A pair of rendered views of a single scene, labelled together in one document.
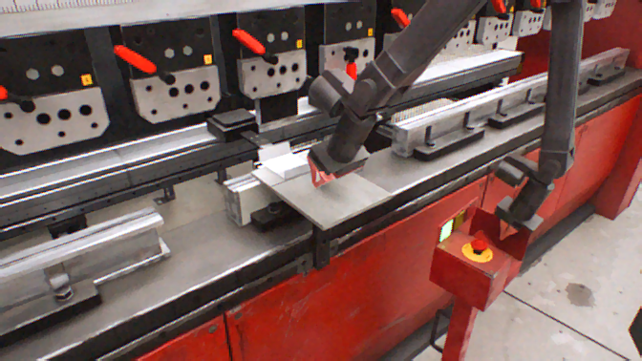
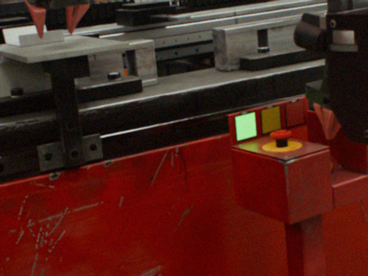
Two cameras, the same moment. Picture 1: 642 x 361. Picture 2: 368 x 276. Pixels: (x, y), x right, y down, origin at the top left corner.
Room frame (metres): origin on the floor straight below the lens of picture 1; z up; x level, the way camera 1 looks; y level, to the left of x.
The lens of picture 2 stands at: (-0.50, -0.49, 1.13)
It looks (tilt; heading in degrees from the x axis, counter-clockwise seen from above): 14 degrees down; 12
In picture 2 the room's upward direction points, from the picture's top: 6 degrees counter-clockwise
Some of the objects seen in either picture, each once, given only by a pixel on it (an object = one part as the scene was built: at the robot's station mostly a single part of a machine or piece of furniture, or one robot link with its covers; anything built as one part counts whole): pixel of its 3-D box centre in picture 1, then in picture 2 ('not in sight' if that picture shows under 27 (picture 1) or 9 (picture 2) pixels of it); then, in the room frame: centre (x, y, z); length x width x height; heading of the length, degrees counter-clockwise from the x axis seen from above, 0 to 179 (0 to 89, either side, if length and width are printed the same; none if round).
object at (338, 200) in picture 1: (318, 184); (56, 47); (0.77, 0.00, 1.00); 0.26 x 0.18 x 0.01; 38
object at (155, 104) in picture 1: (167, 65); not in sight; (0.75, 0.27, 1.26); 0.15 x 0.09 x 0.17; 128
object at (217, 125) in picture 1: (247, 132); (13, 32); (1.02, 0.19, 1.01); 0.26 x 0.12 x 0.05; 38
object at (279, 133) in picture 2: (478, 248); (281, 140); (0.80, -0.39, 0.79); 0.04 x 0.04 x 0.04
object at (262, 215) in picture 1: (309, 201); (68, 95); (0.87, 0.03, 0.89); 0.30 x 0.05 x 0.03; 128
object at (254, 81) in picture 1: (264, 49); not in sight; (0.87, 0.11, 1.26); 0.15 x 0.09 x 0.17; 128
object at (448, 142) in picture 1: (450, 141); (300, 53); (1.22, -0.42, 0.89); 0.30 x 0.05 x 0.03; 128
